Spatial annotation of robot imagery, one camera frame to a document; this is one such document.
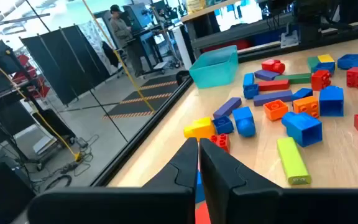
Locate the white panel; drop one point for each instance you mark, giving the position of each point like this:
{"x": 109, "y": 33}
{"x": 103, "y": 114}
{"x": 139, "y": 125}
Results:
{"x": 182, "y": 46}

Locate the long green block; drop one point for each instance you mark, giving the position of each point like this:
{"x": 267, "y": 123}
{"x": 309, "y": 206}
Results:
{"x": 294, "y": 77}

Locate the long blue block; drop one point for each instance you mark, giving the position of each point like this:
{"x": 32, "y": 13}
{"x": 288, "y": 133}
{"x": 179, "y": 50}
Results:
{"x": 248, "y": 79}

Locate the teal plastic bin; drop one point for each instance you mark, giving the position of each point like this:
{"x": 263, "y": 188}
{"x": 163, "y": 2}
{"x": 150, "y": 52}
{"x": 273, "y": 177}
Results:
{"x": 214, "y": 67}

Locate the large yellow stud block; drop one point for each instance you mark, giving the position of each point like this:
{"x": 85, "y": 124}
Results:
{"x": 199, "y": 128}

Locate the person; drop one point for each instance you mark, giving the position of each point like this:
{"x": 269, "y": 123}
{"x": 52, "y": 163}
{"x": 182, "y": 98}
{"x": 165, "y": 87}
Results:
{"x": 120, "y": 31}

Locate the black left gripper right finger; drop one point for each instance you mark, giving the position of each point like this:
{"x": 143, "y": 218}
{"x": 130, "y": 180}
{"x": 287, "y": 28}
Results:
{"x": 244, "y": 205}

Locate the grey machine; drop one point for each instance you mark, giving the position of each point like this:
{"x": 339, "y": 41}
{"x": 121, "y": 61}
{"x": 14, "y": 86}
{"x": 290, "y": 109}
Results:
{"x": 138, "y": 15}

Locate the long lime block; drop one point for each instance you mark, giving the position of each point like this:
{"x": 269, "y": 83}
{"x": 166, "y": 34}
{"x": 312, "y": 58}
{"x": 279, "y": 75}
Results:
{"x": 293, "y": 160}

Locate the red cart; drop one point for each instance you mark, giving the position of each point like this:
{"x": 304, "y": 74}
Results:
{"x": 23, "y": 73}

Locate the white patterned curtain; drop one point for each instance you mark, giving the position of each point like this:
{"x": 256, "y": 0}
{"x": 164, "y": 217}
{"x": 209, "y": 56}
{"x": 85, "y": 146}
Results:
{"x": 96, "y": 40}

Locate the black standing desk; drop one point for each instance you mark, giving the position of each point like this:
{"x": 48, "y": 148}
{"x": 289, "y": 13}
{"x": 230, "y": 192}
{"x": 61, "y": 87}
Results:
{"x": 145, "y": 39}

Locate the black case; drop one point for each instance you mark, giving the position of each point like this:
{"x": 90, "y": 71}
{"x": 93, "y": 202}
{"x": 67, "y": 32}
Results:
{"x": 2, "y": 193}

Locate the black orange striped floor mat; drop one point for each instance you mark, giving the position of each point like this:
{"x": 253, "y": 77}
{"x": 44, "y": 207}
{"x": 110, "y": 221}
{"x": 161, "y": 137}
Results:
{"x": 145, "y": 96}

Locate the long yellow block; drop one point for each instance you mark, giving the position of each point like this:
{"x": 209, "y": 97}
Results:
{"x": 325, "y": 58}

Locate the black jacket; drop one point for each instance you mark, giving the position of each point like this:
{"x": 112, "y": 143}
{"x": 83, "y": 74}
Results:
{"x": 110, "y": 53}

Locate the black partition screen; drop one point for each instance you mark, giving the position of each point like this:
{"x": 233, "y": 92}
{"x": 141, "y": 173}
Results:
{"x": 67, "y": 62}

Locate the long purple block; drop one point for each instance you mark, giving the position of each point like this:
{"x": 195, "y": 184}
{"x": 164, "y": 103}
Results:
{"x": 266, "y": 74}
{"x": 273, "y": 97}
{"x": 227, "y": 107}

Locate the large blue stud block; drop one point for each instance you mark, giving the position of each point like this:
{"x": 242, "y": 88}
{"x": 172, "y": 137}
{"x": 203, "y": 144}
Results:
{"x": 244, "y": 121}
{"x": 302, "y": 128}
{"x": 199, "y": 191}
{"x": 331, "y": 101}

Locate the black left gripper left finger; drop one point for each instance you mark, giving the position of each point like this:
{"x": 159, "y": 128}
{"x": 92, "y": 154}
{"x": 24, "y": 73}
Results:
{"x": 166, "y": 205}

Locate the small orange stud block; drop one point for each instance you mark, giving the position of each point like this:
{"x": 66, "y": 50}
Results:
{"x": 306, "y": 106}
{"x": 275, "y": 109}

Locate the large red stud block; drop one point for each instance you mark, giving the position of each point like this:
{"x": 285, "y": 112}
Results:
{"x": 202, "y": 215}
{"x": 273, "y": 66}

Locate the long red block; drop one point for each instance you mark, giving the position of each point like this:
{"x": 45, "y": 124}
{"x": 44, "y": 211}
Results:
{"x": 273, "y": 85}

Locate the silver mounting bracket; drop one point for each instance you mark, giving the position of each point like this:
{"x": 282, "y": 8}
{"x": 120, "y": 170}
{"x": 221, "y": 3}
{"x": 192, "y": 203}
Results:
{"x": 289, "y": 39}

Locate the wooden top workbench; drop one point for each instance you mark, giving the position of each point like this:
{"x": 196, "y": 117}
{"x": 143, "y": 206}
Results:
{"x": 207, "y": 11}

